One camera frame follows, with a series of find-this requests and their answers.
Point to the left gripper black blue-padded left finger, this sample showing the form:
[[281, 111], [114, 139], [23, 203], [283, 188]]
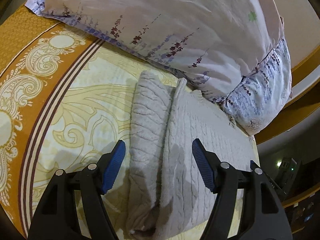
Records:
[[56, 217]]

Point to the wooden headboard shelf unit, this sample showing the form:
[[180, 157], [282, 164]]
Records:
[[301, 105]]

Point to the grey cable-knit sweater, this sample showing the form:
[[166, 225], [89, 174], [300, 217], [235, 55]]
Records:
[[167, 193]]

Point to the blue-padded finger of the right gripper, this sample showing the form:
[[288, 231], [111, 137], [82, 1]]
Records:
[[254, 166]]

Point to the floral white purple pillow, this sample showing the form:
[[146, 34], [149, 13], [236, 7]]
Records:
[[233, 51]]

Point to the wooden side shelf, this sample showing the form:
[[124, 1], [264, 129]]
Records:
[[301, 208]]

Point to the yellow ornate bedspread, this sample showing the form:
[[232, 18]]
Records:
[[66, 99]]

